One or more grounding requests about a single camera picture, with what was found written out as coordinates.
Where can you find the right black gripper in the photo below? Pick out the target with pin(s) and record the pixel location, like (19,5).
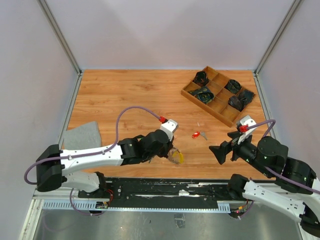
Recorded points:
(220,151)

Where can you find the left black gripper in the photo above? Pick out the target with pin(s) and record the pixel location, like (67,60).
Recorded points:
(169,146)

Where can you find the red tagged key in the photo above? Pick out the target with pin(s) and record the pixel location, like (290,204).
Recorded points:
(195,135)

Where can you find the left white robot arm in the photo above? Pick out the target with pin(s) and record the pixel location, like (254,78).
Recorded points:
(65,168)

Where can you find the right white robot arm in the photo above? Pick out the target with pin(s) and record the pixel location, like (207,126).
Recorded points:
(270,158)

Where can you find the plain silver key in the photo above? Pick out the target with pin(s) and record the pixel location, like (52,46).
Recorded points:
(203,134)

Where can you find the rolled dark tie right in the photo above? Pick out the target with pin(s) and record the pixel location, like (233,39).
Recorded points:
(240,101)

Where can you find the wooden compartment tray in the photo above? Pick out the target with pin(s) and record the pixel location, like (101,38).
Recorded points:
(218,107)

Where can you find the rolled dark tie front-left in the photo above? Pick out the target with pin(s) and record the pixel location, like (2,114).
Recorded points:
(203,94)

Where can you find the rolled dark tie top-right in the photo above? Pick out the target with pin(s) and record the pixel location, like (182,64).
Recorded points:
(233,86)

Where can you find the grey felt pad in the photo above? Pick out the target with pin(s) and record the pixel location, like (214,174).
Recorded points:
(86,136)

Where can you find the rolled dark tie top-left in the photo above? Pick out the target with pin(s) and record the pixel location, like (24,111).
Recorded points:
(201,78)

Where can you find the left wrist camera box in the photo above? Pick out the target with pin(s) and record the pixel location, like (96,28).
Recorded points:
(169,127)

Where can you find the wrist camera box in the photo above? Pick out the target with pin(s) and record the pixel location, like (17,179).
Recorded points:
(244,128)
(169,127)

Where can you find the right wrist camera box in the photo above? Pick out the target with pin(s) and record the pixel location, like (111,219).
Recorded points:
(244,128)

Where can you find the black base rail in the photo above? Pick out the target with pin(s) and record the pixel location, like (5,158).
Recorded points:
(163,193)

